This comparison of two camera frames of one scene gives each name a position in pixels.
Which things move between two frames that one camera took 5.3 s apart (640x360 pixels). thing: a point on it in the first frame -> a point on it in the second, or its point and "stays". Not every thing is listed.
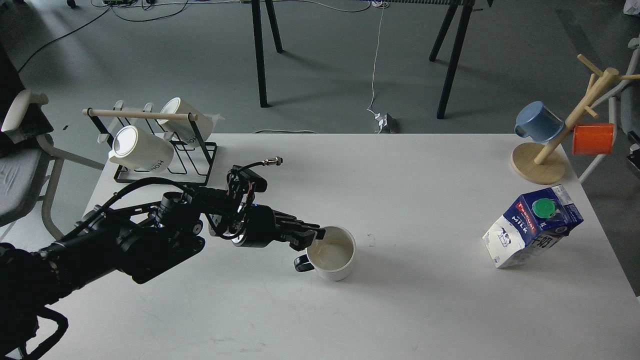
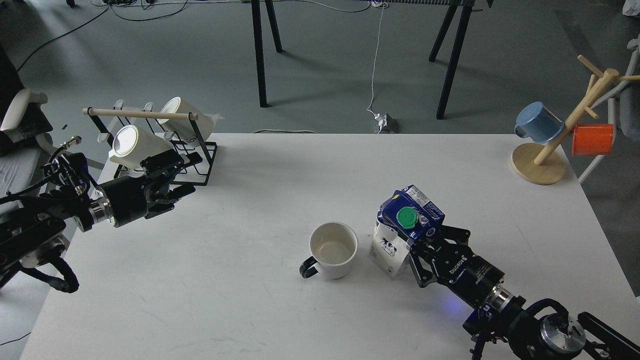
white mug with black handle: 331,257 stays
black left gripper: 261,224 -> 127,198
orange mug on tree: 593,138 stays
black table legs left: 258,40 stays
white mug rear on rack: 183,129 stays
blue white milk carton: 536,221 -> 407,216
